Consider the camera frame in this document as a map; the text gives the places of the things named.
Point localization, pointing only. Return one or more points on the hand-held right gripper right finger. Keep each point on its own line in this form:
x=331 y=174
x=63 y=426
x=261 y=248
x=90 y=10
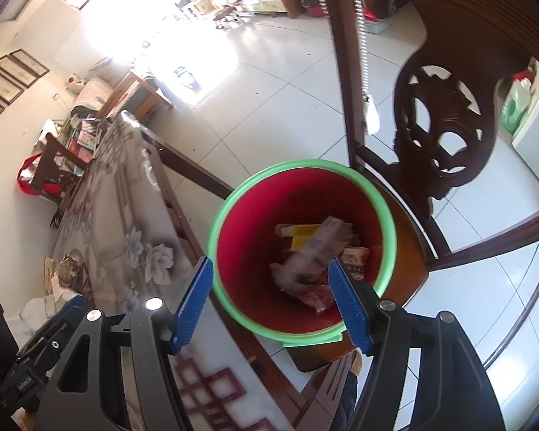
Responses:
x=350 y=309

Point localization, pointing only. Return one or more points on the wooden sofa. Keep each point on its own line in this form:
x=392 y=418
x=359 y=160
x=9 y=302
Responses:
x=103 y=94

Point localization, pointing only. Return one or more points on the plush toy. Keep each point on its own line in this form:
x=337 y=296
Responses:
x=75 y=83

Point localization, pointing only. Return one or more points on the red bag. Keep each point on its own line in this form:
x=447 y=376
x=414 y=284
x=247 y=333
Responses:
x=27 y=175

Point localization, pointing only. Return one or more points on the carved wooden chair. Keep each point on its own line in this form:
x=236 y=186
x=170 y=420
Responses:
x=444 y=98

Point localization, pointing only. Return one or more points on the plastic wrapper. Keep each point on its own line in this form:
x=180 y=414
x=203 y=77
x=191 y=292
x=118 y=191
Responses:
x=310 y=256

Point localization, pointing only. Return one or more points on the stack of magazines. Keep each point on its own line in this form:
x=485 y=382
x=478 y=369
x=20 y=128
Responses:
x=85 y=137

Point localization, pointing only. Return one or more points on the small black stool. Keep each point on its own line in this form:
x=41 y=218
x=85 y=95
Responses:
x=184 y=74

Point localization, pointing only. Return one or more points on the green detergent bottle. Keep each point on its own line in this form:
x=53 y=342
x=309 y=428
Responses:
x=514 y=105

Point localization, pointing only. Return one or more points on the long yellow box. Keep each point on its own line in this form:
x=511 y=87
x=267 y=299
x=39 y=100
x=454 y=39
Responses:
x=303 y=232

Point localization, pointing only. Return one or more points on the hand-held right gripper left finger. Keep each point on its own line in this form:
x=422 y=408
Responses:
x=193 y=305

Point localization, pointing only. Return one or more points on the plain wooden chair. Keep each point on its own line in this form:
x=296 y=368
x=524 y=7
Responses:
x=49 y=161

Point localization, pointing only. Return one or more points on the dustpan with broom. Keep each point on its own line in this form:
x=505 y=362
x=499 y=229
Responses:
x=376 y=21

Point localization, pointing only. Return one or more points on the crumpled brown paper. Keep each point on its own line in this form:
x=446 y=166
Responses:
x=72 y=271

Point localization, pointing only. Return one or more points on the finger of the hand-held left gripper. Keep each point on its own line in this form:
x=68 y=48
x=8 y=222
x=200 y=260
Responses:
x=69 y=305

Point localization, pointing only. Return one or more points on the red waste basket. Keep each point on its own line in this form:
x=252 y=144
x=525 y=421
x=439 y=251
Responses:
x=314 y=10

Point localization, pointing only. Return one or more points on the red bin with green rim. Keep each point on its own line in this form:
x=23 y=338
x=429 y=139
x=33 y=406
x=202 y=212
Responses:
x=251 y=215

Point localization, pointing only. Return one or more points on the person's leg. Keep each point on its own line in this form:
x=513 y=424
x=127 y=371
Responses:
x=348 y=395

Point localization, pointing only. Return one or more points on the round wheeled stool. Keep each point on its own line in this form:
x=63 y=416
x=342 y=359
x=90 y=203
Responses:
x=228 y=15

